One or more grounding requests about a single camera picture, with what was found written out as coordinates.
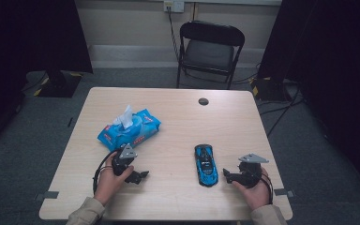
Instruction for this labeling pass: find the white wall outlet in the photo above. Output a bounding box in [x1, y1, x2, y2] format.
[163, 0, 186, 13]

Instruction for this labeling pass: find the person's right hand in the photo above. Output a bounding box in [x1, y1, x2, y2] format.
[232, 168, 271, 211]

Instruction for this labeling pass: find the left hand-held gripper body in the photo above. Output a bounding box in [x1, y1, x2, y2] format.
[112, 142, 138, 176]

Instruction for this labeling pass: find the black stand base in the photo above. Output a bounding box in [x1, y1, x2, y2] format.
[37, 69, 83, 98]
[250, 76, 292, 102]

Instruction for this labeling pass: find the white wet wipe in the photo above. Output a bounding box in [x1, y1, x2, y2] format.
[112, 104, 135, 130]

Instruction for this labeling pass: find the person's left hand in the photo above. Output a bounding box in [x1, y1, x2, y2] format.
[93, 167, 135, 207]

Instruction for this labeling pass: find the black curtain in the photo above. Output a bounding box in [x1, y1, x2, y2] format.
[0, 0, 94, 158]
[257, 0, 360, 188]

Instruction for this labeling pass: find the black floor cable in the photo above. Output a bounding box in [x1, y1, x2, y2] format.
[259, 83, 304, 139]

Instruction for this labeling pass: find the black power cable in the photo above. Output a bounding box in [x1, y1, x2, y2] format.
[167, 6, 182, 60]

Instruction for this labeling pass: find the blue wet wipes pack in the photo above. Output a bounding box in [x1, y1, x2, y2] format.
[97, 108, 162, 152]

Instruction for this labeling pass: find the black folding chair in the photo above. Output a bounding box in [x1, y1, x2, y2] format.
[176, 20, 246, 90]

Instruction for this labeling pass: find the blue toy car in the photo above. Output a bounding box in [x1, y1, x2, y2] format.
[194, 143, 219, 188]

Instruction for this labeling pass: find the right hand-held gripper cable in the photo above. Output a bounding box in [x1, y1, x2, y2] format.
[261, 172, 275, 205]

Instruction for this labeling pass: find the grey tape strip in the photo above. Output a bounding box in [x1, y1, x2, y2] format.
[274, 187, 295, 199]
[35, 190, 60, 202]

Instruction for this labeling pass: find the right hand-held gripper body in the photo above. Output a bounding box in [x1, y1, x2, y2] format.
[235, 153, 270, 189]

